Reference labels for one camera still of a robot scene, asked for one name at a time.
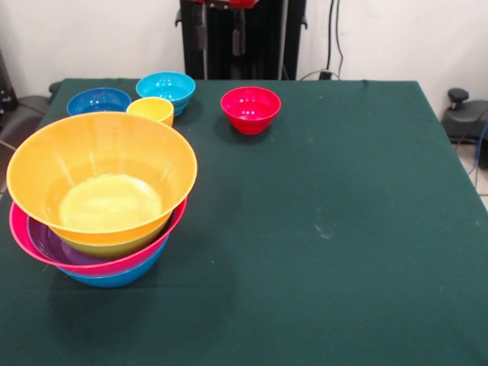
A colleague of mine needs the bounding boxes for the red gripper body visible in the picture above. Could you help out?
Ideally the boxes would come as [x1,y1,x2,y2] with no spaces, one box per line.
[190,0,257,10]

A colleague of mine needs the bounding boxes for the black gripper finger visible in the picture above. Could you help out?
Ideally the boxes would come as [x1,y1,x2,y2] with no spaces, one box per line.
[231,7,247,57]
[194,4,209,51]

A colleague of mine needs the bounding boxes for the small light blue bowl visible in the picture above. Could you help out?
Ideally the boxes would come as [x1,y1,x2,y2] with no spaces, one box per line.
[135,71,197,117]

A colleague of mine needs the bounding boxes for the small red bowl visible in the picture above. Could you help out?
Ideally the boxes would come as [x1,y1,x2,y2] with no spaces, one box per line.
[220,86,282,136]

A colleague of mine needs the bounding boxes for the large orange bowl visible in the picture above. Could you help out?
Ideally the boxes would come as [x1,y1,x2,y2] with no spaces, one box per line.
[5,111,199,246]

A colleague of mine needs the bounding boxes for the green bowl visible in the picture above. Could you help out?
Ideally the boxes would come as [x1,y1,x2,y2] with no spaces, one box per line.
[60,228,169,259]

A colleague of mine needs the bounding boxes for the purple bowl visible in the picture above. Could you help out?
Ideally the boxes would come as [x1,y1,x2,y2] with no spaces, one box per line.
[26,215,108,267]

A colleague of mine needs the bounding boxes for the large pink bowl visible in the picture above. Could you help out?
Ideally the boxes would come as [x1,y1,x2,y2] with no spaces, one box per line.
[8,197,188,278]

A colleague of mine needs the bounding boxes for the yellow cup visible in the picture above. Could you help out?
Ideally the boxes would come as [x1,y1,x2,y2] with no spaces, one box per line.
[126,96,175,128]

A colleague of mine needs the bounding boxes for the small dark blue bowl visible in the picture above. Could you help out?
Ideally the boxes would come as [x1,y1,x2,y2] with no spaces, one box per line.
[66,87,133,117]

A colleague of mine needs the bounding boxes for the black chair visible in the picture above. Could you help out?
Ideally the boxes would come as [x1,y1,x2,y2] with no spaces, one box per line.
[0,47,53,156]

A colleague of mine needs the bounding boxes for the black knobbed device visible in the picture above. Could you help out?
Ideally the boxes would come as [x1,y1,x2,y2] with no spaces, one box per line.
[441,88,488,171]

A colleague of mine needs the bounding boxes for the large light blue bowl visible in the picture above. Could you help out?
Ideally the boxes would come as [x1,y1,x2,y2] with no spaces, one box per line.
[56,236,169,289]

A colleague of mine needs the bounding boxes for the dark green tablecloth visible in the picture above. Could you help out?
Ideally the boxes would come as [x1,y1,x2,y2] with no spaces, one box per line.
[0,78,488,366]

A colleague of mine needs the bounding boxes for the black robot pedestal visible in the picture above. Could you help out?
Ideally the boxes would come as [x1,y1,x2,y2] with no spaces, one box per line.
[175,0,319,81]

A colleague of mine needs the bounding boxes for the black wall cable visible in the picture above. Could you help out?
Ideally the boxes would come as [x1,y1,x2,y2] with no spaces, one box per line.
[297,0,346,81]

